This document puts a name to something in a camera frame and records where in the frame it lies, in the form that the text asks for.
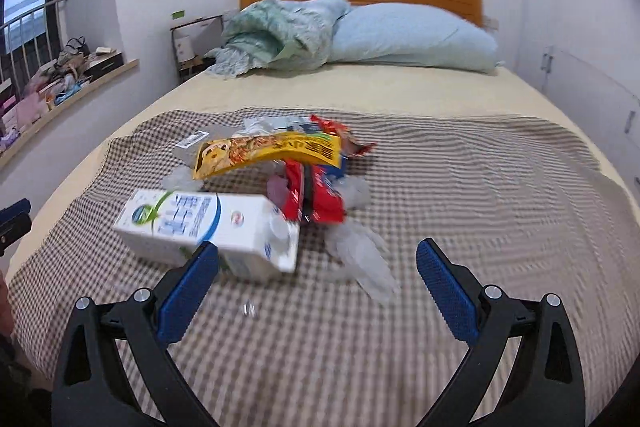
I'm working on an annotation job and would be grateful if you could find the beige bed sheet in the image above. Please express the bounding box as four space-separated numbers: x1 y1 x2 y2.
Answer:
5 59 626 278

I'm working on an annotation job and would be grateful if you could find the dark handbag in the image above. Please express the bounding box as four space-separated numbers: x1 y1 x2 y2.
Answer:
62 37 91 58

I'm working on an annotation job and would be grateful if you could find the white milk carton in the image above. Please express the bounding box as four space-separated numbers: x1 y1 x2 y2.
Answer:
112 189 301 283

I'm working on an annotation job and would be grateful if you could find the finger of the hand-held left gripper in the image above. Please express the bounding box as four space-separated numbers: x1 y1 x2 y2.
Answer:
0 198 33 255

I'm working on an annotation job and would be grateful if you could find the wooden windowsill ledge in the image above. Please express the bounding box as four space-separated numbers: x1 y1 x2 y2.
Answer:
0 59 140 168

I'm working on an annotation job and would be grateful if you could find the red wrapper with black stripe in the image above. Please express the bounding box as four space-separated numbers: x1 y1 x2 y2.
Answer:
282 159 348 225

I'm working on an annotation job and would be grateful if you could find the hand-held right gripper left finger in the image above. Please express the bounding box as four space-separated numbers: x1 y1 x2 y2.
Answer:
51 242 221 427

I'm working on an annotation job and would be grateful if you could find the red snack packet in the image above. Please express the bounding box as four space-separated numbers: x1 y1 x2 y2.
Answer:
310 114 378 158

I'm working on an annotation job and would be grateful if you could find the crumpled green floral quilt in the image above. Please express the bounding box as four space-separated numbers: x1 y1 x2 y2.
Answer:
205 0 351 80

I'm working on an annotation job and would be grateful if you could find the black box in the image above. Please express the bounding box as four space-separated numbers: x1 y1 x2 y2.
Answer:
85 49 125 80

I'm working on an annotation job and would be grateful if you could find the large clear plastic bag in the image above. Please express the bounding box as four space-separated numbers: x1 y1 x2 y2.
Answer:
325 222 401 305

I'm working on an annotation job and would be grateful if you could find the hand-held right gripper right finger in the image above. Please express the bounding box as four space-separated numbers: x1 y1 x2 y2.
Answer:
416 238 586 427

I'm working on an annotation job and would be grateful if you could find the yellow snack packet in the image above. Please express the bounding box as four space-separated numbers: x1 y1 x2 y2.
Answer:
192 131 348 180

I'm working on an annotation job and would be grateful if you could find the light blue pillow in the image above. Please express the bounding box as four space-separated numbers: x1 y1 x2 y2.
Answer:
331 3 501 74

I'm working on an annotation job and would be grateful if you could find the metal window railing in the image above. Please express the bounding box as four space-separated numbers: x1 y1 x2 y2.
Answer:
0 0 68 92

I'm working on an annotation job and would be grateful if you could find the white plastic wrap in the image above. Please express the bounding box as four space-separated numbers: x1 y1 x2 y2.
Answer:
242 114 313 138

